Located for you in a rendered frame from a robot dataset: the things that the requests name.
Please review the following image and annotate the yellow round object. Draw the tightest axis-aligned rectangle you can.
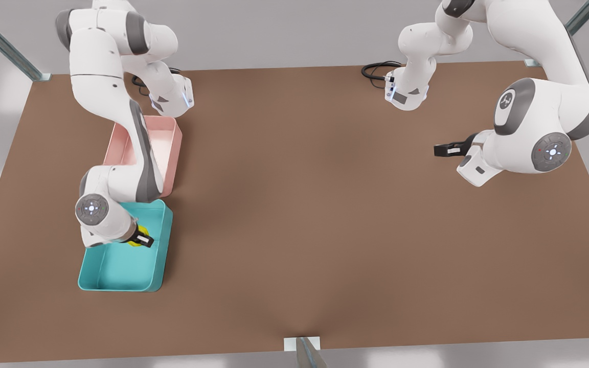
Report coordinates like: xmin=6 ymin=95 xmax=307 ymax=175
xmin=127 ymin=226 xmax=148 ymax=247

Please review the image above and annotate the teal plastic tray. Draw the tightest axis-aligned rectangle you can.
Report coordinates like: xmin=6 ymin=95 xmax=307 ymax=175
xmin=78 ymin=199 xmax=174 ymax=293

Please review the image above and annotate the pink plastic tray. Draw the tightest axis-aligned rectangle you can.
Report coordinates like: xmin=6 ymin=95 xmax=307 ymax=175
xmin=103 ymin=115 xmax=184 ymax=199

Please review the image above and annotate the black cable loop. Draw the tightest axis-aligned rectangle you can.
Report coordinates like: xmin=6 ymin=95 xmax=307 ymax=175
xmin=361 ymin=61 xmax=403 ymax=89
xmin=131 ymin=67 xmax=183 ymax=96

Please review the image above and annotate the silver frame post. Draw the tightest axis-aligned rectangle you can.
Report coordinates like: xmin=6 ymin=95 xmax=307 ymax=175
xmin=524 ymin=0 xmax=589 ymax=67
xmin=0 ymin=4 xmax=52 ymax=82
xmin=284 ymin=336 xmax=327 ymax=368

